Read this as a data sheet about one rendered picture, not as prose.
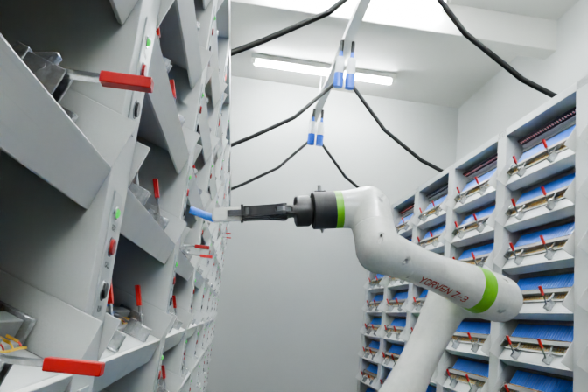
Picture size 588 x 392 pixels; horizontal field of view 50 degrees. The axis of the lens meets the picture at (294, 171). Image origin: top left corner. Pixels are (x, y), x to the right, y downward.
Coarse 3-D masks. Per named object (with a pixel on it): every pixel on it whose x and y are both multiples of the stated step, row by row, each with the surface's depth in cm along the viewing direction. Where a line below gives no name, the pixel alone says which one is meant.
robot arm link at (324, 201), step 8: (312, 192) 152; (320, 192) 151; (328, 192) 151; (312, 200) 151; (320, 200) 149; (328, 200) 149; (336, 200) 150; (312, 208) 150; (320, 208) 148; (328, 208) 149; (336, 208) 149; (312, 216) 150; (320, 216) 149; (328, 216) 149; (336, 216) 149; (312, 224) 153; (320, 224) 150; (328, 224) 150; (336, 224) 150
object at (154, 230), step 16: (128, 192) 70; (144, 192) 84; (128, 208) 74; (144, 208) 83; (128, 224) 78; (144, 224) 88; (160, 224) 110; (176, 224) 128; (144, 240) 93; (160, 240) 107; (176, 240) 128; (160, 256) 116
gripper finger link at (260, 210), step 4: (272, 204) 147; (276, 204) 146; (280, 204) 146; (284, 204) 146; (244, 208) 147; (252, 208) 147; (256, 208) 146; (260, 208) 146; (264, 208) 146; (268, 208) 146; (272, 208) 146; (244, 212) 147; (252, 212) 146; (256, 212) 146; (260, 212) 146; (264, 212) 146; (268, 212) 146; (272, 212) 146; (276, 212) 146; (280, 212) 146; (284, 212) 146; (244, 216) 147; (248, 216) 147
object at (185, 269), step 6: (186, 228) 138; (186, 234) 138; (180, 246) 137; (186, 246) 197; (180, 252) 142; (192, 252) 196; (198, 252) 197; (180, 258) 148; (186, 258) 160; (192, 258) 196; (198, 258) 196; (180, 264) 154; (186, 264) 168; (192, 264) 196; (180, 270) 160; (186, 270) 175; (192, 270) 194; (186, 276) 184
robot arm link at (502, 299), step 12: (492, 276) 159; (504, 276) 163; (492, 288) 157; (504, 288) 159; (516, 288) 162; (480, 300) 156; (492, 300) 157; (504, 300) 158; (516, 300) 161; (480, 312) 159; (492, 312) 159; (504, 312) 160; (516, 312) 162
